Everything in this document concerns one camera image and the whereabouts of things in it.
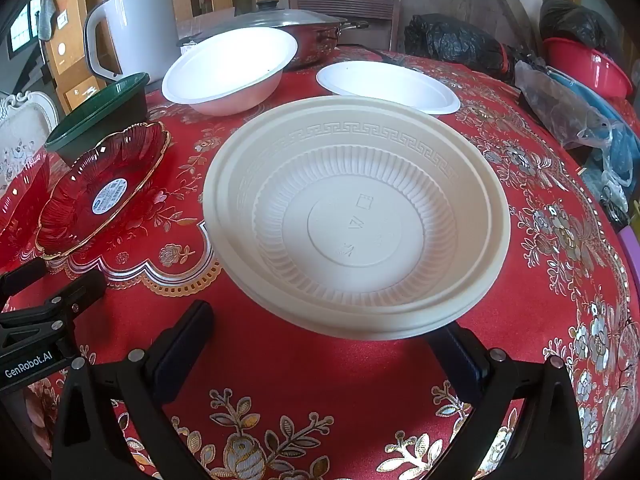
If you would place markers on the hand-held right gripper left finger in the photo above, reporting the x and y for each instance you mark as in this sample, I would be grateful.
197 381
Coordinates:
172 362

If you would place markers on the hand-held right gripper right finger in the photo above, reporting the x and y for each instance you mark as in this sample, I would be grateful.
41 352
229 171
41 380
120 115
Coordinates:
462 370

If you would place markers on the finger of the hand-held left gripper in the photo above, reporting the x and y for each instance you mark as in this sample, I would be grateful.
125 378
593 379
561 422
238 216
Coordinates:
20 276
75 295

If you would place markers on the green plastic bowl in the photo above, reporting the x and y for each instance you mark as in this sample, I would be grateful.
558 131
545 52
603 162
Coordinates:
100 110

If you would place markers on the cream plastic plate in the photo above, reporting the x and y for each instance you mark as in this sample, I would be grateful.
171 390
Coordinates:
350 185

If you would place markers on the white foam bowl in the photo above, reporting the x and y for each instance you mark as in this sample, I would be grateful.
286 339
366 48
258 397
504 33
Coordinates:
225 65

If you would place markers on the person's left hand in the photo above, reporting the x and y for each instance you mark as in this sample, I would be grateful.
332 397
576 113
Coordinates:
37 412

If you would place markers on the red floral tablecloth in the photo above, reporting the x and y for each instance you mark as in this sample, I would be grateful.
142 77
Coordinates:
300 385

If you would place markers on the ornate white chair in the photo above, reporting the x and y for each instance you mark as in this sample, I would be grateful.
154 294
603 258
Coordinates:
25 120

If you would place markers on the purple plastic item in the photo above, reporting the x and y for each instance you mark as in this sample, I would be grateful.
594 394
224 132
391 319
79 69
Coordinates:
630 242

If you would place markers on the wooden cabinet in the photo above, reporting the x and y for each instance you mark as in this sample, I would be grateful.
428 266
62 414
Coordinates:
70 60

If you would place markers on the white electric kettle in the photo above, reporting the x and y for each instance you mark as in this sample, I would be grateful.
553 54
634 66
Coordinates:
145 20

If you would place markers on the clear plastic bag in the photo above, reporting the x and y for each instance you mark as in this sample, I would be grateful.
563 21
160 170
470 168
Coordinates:
565 105

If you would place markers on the blue plastic basin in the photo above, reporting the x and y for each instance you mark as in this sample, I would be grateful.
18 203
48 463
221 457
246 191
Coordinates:
622 130

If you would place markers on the small white foam plate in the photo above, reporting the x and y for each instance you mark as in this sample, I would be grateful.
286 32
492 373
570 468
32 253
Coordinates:
385 85

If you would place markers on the red plastic basin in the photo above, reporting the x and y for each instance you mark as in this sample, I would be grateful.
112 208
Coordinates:
595 72

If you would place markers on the black plastic bag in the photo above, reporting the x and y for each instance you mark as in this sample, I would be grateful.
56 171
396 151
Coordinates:
450 40
570 20

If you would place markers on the steel pot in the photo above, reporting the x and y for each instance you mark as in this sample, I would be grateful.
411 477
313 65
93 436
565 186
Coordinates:
320 42

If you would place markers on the dark wooden chair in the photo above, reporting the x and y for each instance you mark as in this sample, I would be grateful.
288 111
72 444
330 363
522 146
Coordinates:
350 6

